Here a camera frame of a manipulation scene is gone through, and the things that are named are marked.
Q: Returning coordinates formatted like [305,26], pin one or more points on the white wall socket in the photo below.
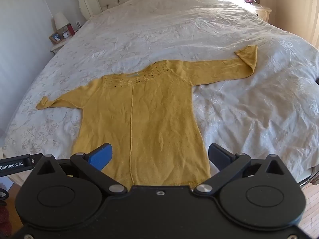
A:
[78,24]

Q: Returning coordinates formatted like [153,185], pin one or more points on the red canister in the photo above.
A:
[71,29]

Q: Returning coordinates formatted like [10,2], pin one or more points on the cream nightstand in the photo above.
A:
[58,46]
[263,12]

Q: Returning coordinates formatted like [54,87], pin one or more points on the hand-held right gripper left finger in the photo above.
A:
[102,156]

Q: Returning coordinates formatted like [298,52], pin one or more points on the yellow knit sweater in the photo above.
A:
[149,117]

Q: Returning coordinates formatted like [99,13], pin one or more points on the small desk clock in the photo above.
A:
[66,34]

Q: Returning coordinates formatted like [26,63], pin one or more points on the wooden picture frame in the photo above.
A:
[55,37]

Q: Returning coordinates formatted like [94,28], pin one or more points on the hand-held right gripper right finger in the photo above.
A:
[219,157]

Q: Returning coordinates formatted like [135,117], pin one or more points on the white floral bedspread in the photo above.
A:
[174,29]

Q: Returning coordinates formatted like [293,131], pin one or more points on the white table lamp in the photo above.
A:
[59,20]

